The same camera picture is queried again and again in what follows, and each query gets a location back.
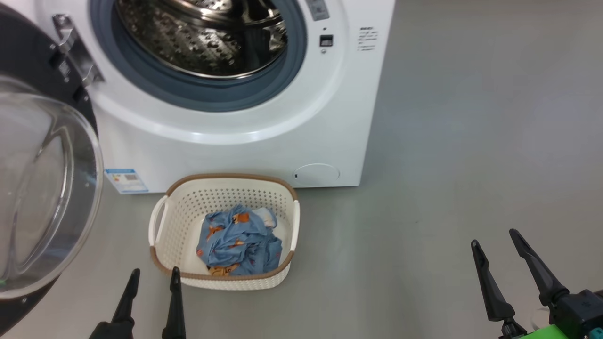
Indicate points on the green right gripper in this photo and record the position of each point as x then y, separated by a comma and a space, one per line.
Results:
579, 315

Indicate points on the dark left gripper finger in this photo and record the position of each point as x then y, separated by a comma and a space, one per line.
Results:
175, 310
122, 310

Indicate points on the black round glass washer door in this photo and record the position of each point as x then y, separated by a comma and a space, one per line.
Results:
23, 47

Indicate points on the white front-load washing machine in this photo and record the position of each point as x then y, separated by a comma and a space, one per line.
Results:
235, 150

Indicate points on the grey rubber door gasket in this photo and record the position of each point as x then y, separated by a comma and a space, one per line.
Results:
188, 96

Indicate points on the metal door hinge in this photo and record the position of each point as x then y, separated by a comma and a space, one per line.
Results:
77, 56

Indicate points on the stainless steel washer drum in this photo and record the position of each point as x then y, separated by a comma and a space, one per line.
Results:
198, 42

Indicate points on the black door latch socket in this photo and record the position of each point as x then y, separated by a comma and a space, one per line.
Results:
326, 41

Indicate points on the white basket with brown rim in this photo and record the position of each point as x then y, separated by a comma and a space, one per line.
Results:
179, 212

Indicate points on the blue energy label sticker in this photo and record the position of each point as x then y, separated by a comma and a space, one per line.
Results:
126, 181

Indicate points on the round white filter cover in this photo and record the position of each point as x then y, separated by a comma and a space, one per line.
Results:
316, 174

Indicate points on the grey warning sticker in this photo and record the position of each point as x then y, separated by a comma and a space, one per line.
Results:
318, 9

